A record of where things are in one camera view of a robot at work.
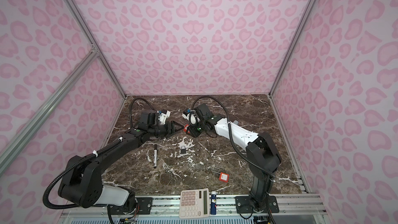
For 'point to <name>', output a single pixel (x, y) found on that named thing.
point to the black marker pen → (155, 156)
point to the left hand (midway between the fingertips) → (182, 126)
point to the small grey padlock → (183, 150)
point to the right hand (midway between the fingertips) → (190, 128)
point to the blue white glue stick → (213, 202)
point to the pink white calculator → (194, 204)
